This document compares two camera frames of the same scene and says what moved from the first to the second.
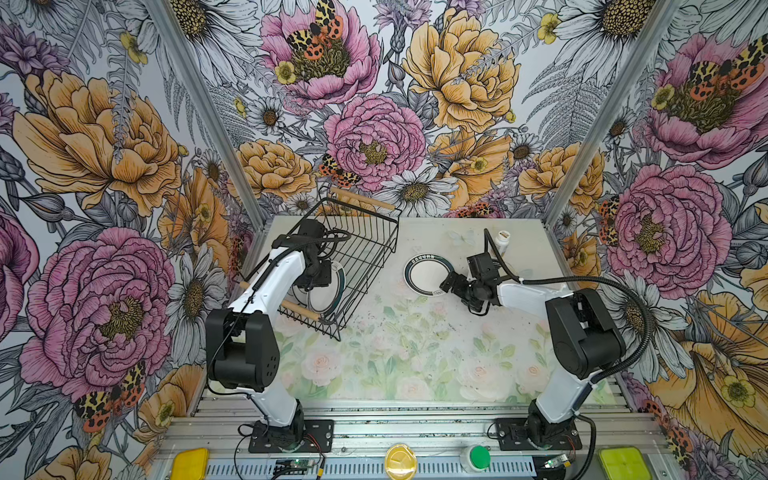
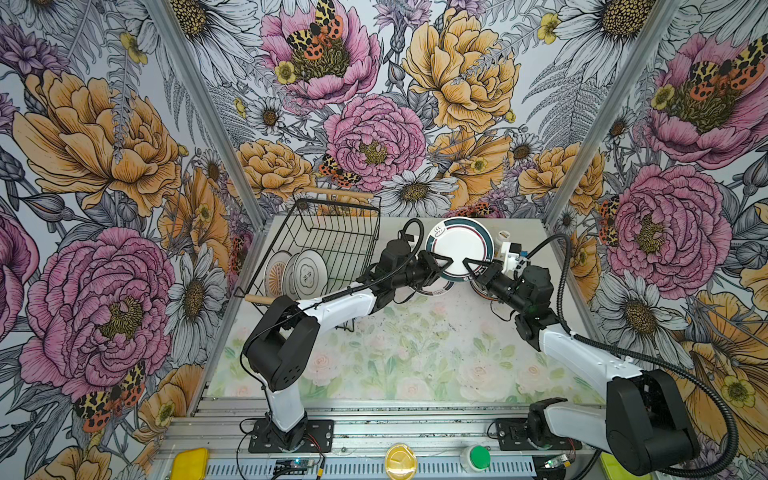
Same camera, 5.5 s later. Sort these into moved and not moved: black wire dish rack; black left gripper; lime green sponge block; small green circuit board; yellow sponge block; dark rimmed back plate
Moved: dark rimmed back plate; black wire dish rack; black left gripper
Not moved: small green circuit board; lime green sponge block; yellow sponge block
